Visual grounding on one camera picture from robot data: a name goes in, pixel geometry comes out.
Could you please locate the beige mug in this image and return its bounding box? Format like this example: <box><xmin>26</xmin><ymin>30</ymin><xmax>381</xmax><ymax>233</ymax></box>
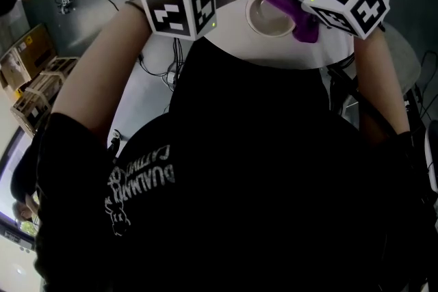
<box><xmin>244</xmin><ymin>0</ymin><xmax>297</xmax><ymax>38</ymax></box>

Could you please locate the person's right forearm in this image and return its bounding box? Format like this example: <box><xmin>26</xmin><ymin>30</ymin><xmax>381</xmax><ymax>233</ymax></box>
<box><xmin>351</xmin><ymin>27</ymin><xmax>412</xmax><ymax>145</ymax></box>

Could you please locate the person's left forearm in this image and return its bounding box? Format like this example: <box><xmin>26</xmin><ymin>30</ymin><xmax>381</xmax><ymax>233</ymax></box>
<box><xmin>50</xmin><ymin>0</ymin><xmax>155</xmax><ymax>148</ymax></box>

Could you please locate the wooden crate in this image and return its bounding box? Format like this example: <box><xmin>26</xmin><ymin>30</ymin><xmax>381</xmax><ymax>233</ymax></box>
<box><xmin>25</xmin><ymin>56</ymin><xmax>80</xmax><ymax>104</ymax></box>
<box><xmin>9</xmin><ymin>91</ymin><xmax>53</xmax><ymax>138</ymax></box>

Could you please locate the cardboard box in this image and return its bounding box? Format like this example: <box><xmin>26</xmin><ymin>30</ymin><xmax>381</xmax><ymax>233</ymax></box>
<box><xmin>0</xmin><ymin>23</ymin><xmax>57</xmax><ymax>94</ymax></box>

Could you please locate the white rounded object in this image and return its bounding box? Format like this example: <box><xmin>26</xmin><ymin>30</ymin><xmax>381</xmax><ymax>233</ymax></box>
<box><xmin>424</xmin><ymin>119</ymin><xmax>438</xmax><ymax>193</ymax></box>

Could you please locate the person's black printed shirt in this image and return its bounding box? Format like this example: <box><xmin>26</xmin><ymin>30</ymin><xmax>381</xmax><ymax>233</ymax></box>
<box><xmin>34</xmin><ymin>37</ymin><xmax>438</xmax><ymax>292</ymax></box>

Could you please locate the display screen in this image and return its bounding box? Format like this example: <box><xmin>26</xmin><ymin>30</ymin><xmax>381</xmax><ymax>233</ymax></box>
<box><xmin>0</xmin><ymin>128</ymin><xmax>39</xmax><ymax>244</ymax></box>

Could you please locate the black wrist strap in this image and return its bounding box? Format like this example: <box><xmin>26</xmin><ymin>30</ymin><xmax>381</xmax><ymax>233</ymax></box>
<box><xmin>124</xmin><ymin>0</ymin><xmax>147</xmax><ymax>15</ymax></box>

